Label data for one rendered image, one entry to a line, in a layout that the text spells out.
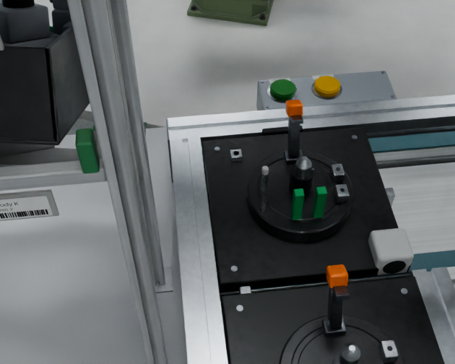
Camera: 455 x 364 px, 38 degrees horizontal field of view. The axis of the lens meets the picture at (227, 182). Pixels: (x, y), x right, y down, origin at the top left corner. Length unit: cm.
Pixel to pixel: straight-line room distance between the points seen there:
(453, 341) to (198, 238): 33
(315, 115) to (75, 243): 41
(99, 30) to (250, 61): 87
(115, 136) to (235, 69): 79
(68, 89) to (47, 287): 49
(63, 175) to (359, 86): 67
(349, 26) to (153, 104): 43
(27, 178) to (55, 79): 7
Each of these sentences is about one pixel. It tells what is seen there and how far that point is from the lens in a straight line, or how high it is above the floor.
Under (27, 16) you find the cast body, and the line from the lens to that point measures 67.
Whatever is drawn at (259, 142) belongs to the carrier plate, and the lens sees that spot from 95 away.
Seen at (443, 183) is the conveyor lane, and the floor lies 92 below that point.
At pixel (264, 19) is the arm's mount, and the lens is 133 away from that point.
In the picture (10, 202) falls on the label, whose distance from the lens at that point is 51.
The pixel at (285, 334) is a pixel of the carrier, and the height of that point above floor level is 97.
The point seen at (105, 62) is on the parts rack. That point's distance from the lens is 40.
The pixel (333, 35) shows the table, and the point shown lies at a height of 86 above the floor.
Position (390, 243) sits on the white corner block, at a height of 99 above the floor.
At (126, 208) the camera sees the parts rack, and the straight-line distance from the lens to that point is 52.
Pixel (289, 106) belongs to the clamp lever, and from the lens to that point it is 86.
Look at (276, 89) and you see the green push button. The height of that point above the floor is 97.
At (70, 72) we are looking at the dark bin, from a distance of 54.
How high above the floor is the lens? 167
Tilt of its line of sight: 51 degrees down
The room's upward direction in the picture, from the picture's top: straight up
